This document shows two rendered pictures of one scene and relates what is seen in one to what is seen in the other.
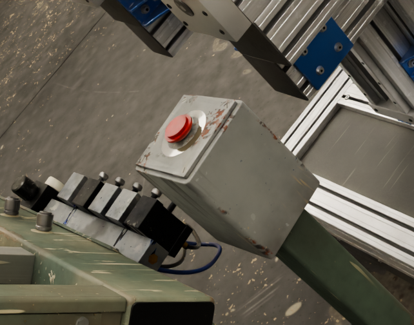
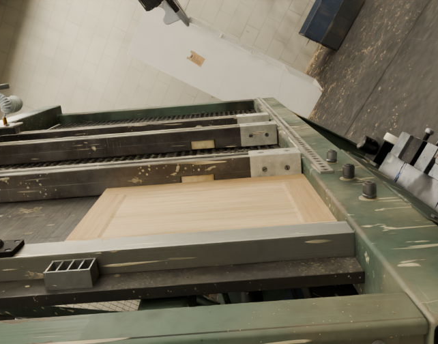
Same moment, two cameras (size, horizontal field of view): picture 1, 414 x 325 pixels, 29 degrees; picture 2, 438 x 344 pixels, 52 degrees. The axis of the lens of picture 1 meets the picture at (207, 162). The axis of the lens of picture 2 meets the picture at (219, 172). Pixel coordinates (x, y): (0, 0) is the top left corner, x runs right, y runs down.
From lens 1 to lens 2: 44 cm
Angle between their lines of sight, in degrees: 38
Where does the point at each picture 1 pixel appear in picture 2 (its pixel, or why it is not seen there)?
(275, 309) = not seen: outside the picture
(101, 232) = (427, 188)
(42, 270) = (360, 248)
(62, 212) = (396, 165)
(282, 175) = not seen: outside the picture
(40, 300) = (327, 330)
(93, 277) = (398, 276)
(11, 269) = (334, 246)
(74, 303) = (365, 330)
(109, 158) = not seen: outside the picture
